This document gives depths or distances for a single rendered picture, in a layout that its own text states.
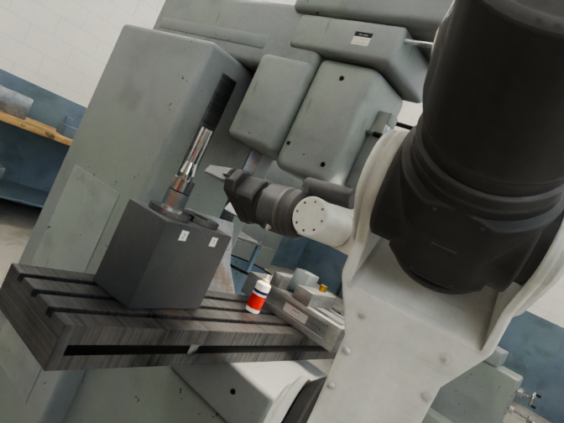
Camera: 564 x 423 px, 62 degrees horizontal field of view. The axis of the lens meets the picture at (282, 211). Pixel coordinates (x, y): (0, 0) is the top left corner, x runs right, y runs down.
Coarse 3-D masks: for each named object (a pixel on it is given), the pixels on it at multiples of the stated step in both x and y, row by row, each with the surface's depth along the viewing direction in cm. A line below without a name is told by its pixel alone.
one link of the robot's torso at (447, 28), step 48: (480, 0) 24; (528, 0) 23; (480, 48) 25; (528, 48) 23; (432, 96) 32; (480, 96) 27; (528, 96) 25; (432, 144) 33; (480, 144) 29; (528, 144) 28; (480, 192) 32; (528, 192) 31; (432, 288) 44
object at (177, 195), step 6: (174, 180) 94; (174, 186) 94; (180, 186) 94; (186, 186) 94; (168, 192) 95; (174, 192) 94; (180, 192) 94; (186, 192) 95; (168, 198) 94; (174, 198) 94; (180, 198) 94; (186, 198) 96; (162, 204) 95; (168, 204) 94; (174, 204) 94; (180, 204) 95; (174, 210) 94; (180, 210) 95
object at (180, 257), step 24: (144, 216) 91; (168, 216) 92; (192, 216) 101; (120, 240) 93; (144, 240) 90; (168, 240) 91; (192, 240) 96; (216, 240) 103; (120, 264) 92; (144, 264) 89; (168, 264) 93; (192, 264) 100; (216, 264) 106; (120, 288) 91; (144, 288) 90; (168, 288) 96; (192, 288) 103
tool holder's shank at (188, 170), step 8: (200, 136) 95; (208, 136) 95; (200, 144) 95; (192, 152) 95; (200, 152) 95; (192, 160) 95; (184, 168) 95; (192, 168) 95; (184, 176) 95; (192, 176) 96
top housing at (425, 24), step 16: (304, 0) 127; (320, 0) 124; (336, 0) 121; (352, 0) 118; (368, 0) 115; (384, 0) 112; (400, 0) 109; (416, 0) 107; (432, 0) 105; (448, 0) 102; (336, 16) 122; (352, 16) 118; (368, 16) 114; (384, 16) 111; (400, 16) 109; (416, 16) 106; (432, 16) 104; (416, 32) 110; (432, 32) 106
